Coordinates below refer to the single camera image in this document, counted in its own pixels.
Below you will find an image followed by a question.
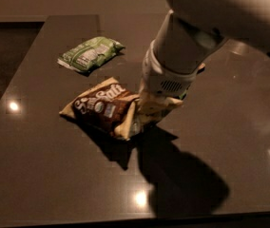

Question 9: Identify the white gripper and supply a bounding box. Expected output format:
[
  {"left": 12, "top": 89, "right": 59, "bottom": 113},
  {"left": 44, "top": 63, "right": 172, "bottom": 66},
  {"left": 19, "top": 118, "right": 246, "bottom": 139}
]
[{"left": 137, "top": 41, "right": 198, "bottom": 124}]

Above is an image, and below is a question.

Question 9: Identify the brown sea salt chip bag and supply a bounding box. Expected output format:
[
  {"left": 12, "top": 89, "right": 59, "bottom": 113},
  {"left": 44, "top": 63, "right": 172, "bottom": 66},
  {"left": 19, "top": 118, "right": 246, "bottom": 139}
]
[{"left": 59, "top": 77, "right": 141, "bottom": 141}]

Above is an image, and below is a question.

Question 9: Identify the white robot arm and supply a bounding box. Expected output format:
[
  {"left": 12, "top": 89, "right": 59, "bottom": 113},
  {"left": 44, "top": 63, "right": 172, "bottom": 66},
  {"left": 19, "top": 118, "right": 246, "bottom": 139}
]
[{"left": 137, "top": 0, "right": 270, "bottom": 124}]

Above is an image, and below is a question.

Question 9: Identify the green dang rice chip bag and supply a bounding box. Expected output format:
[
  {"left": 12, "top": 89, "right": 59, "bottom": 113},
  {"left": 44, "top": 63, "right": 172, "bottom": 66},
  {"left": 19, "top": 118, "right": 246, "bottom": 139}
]
[{"left": 178, "top": 63, "right": 206, "bottom": 100}]

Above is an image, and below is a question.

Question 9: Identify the light green snack bag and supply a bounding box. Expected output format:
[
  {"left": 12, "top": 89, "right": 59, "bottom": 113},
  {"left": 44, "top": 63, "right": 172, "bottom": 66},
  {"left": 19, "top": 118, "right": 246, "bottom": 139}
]
[{"left": 57, "top": 36, "right": 125, "bottom": 73}]

